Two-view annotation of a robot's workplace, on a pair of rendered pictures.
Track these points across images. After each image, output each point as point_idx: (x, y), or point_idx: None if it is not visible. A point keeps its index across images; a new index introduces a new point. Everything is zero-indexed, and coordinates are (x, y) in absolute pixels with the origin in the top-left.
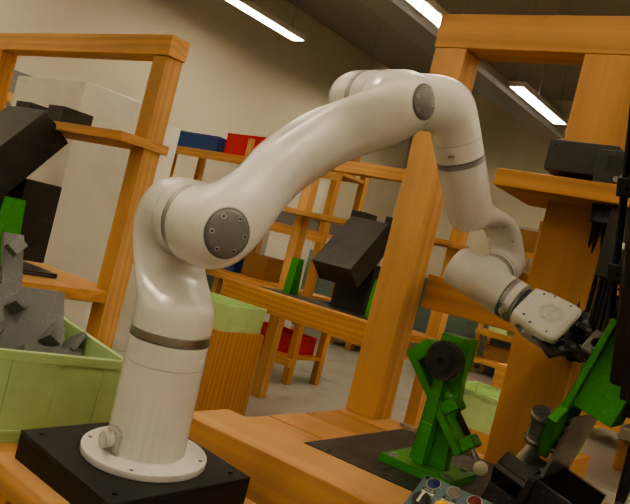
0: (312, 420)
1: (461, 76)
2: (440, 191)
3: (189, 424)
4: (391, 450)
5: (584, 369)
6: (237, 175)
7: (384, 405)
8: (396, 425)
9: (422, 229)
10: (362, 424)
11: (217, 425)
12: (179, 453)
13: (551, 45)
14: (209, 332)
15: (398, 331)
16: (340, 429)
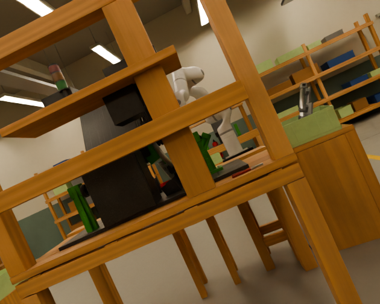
0: (267, 154)
1: None
2: (219, 40)
3: (227, 149)
4: (227, 166)
5: None
6: None
7: (269, 152)
8: (264, 163)
9: (228, 65)
10: (264, 159)
11: (251, 150)
12: (228, 154)
13: None
14: (219, 133)
15: (251, 115)
16: (257, 158)
